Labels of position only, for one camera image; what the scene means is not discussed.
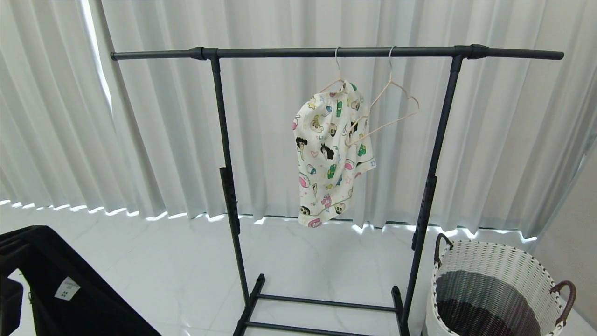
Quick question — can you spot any cream printed garment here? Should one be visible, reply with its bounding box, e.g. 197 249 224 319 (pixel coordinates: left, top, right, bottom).
292 82 377 228

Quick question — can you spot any pink clothes hanger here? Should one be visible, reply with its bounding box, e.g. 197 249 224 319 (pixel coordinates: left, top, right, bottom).
345 46 420 146
319 47 348 94

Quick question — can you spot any black garment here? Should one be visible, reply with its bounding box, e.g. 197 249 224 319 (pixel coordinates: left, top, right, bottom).
0 225 161 336

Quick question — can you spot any black clothes rack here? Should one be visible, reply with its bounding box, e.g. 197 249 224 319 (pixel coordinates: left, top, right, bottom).
111 44 565 336

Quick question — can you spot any white laundry basket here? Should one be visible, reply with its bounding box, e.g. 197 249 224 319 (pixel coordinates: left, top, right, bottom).
422 233 577 336

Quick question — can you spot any white curtain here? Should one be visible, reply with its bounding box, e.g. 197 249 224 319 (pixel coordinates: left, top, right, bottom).
0 0 597 241

